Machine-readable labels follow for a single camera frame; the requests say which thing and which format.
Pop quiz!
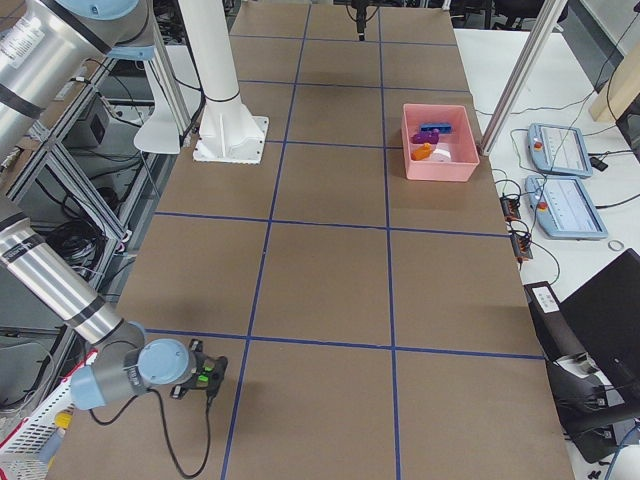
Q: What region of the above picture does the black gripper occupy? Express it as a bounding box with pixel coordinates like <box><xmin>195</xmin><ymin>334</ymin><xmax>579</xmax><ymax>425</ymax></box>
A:
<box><xmin>170</xmin><ymin>339</ymin><xmax>228</xmax><ymax>400</ymax></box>

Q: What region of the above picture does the green block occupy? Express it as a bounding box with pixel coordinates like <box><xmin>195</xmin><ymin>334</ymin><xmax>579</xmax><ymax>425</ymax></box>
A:
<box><xmin>197</xmin><ymin>369</ymin><xmax>209</xmax><ymax>388</ymax></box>

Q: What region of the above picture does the long blue studded block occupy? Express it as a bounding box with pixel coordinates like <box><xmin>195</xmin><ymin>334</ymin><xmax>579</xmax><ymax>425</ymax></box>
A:
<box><xmin>419</xmin><ymin>122</ymin><xmax>453</xmax><ymax>134</ymax></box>

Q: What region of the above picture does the purple block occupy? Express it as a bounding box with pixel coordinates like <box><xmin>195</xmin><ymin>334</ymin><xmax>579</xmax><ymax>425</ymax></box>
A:
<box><xmin>411</xmin><ymin>129</ymin><xmax>440</xmax><ymax>145</ymax></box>

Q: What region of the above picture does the orange block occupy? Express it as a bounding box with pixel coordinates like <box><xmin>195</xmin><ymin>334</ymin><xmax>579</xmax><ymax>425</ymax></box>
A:
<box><xmin>411</xmin><ymin>143</ymin><xmax>434</xmax><ymax>161</ymax></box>

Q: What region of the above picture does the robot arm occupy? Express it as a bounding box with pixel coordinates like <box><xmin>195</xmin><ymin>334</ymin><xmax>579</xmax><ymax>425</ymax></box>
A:
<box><xmin>1</xmin><ymin>1</ymin><xmax>228</xmax><ymax>410</ymax></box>

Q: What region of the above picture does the pink plastic box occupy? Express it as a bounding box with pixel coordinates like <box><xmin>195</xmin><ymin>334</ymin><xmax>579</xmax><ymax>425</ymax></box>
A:
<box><xmin>401</xmin><ymin>103</ymin><xmax>480</xmax><ymax>182</ymax></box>

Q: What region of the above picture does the white plastic basket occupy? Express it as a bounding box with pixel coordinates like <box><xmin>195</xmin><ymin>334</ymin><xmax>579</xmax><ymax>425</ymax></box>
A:
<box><xmin>1</xmin><ymin>349</ymin><xmax>97</xmax><ymax>479</ymax></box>

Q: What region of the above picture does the far blue teach pendant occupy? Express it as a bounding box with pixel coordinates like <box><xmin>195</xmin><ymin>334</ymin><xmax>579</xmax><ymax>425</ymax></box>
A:
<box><xmin>527</xmin><ymin>123</ymin><xmax>593</xmax><ymax>178</ymax></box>

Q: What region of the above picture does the blue teach pendant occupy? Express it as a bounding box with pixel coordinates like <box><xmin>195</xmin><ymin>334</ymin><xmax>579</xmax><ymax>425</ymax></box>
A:
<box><xmin>527</xmin><ymin>123</ymin><xmax>593</xmax><ymax>178</ymax></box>
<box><xmin>525</xmin><ymin>175</ymin><xmax>608</xmax><ymax>240</ymax></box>

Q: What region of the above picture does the near blue teach pendant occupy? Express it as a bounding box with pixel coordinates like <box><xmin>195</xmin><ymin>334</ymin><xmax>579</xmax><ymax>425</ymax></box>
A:
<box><xmin>525</xmin><ymin>175</ymin><xmax>608</xmax><ymax>240</ymax></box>

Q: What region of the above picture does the black laptop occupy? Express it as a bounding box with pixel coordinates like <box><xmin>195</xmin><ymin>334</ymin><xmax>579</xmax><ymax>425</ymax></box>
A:
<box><xmin>560</xmin><ymin>248</ymin><xmax>639</xmax><ymax>386</ymax></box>

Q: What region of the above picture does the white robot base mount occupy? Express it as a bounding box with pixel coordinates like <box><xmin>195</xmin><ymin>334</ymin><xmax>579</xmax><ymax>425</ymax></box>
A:
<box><xmin>179</xmin><ymin>0</ymin><xmax>269</xmax><ymax>165</ymax></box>

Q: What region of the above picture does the aluminium frame rack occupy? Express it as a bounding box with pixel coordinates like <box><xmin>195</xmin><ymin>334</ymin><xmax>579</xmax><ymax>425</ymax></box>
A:
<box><xmin>0</xmin><ymin>49</ymin><xmax>191</xmax><ymax>401</ymax></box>

